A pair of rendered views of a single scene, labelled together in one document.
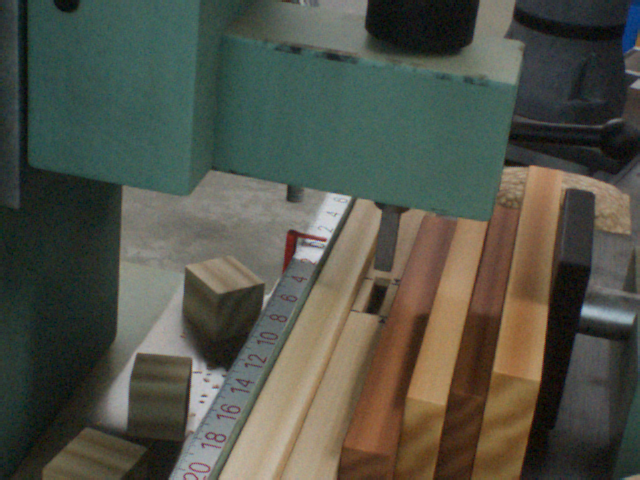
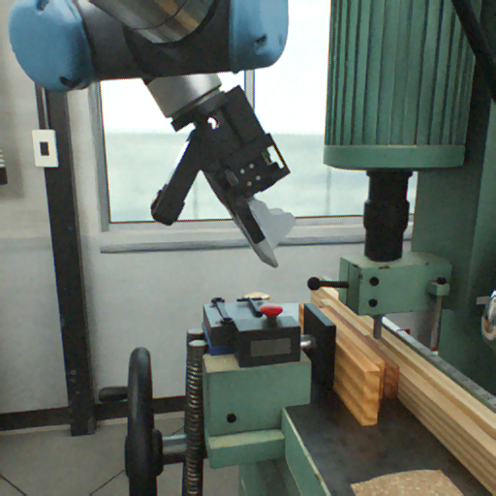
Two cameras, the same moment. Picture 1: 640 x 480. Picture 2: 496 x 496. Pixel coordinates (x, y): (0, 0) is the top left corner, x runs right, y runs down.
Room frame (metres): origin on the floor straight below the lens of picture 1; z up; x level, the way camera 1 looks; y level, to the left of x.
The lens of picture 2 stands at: (1.05, -0.45, 1.23)
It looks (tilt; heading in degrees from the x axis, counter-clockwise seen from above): 14 degrees down; 158
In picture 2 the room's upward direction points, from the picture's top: straight up
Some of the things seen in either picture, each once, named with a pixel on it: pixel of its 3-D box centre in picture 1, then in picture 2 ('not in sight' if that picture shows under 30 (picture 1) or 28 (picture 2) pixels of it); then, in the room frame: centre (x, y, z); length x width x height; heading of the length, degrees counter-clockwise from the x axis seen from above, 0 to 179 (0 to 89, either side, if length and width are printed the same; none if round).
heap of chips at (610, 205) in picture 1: (559, 189); (416, 495); (0.77, -0.17, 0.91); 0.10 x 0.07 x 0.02; 80
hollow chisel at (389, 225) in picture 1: (389, 224); (378, 322); (0.55, -0.04, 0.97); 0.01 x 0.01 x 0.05; 80
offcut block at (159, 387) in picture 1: (159, 396); not in sight; (0.60, 0.08, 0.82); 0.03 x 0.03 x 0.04; 2
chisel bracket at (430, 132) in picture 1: (365, 118); (393, 287); (0.55, -0.02, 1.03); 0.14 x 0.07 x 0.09; 80
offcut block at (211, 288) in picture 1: (222, 297); not in sight; (0.73, 0.06, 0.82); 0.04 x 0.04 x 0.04; 39
